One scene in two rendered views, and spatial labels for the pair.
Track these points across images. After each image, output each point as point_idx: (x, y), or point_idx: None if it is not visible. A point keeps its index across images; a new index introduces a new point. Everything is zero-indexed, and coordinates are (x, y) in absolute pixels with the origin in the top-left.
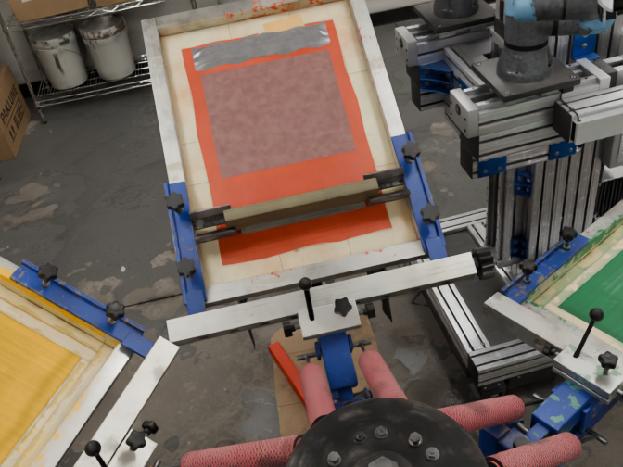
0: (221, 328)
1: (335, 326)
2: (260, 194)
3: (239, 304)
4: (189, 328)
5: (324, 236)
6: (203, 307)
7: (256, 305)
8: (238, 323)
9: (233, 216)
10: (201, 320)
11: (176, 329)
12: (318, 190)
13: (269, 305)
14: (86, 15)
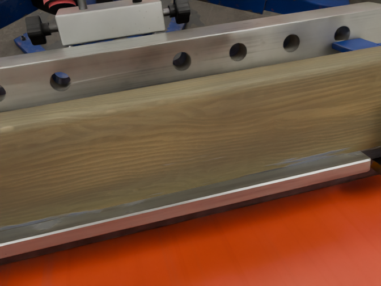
0: (293, 13)
1: (101, 3)
2: (326, 278)
3: (272, 25)
4: (347, 8)
5: None
6: (343, 45)
7: (241, 27)
8: (266, 17)
9: (362, 50)
10: (332, 12)
11: (368, 5)
12: (59, 117)
13: (217, 29)
14: None
